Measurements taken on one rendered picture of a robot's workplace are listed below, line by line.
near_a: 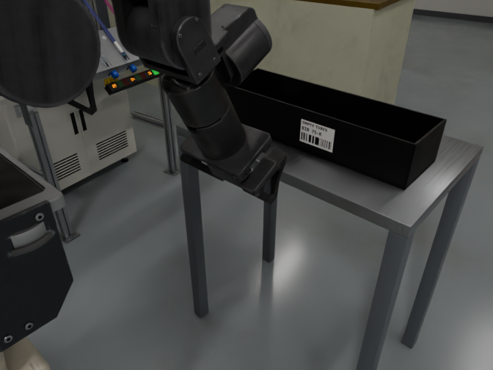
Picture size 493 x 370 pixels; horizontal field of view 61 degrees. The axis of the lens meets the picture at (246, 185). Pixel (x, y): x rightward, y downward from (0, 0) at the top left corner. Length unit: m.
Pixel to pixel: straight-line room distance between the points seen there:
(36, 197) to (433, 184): 0.80
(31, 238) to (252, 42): 0.31
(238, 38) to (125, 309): 1.45
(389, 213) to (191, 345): 0.98
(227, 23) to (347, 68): 2.40
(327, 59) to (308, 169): 1.92
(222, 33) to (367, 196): 0.59
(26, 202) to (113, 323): 1.27
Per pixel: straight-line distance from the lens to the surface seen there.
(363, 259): 1.99
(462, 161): 1.15
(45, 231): 0.52
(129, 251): 2.03
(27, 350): 0.69
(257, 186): 0.47
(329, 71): 2.88
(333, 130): 1.00
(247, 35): 0.46
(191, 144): 0.52
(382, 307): 1.03
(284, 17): 2.97
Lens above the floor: 1.31
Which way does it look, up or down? 33 degrees down
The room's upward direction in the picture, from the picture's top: straight up
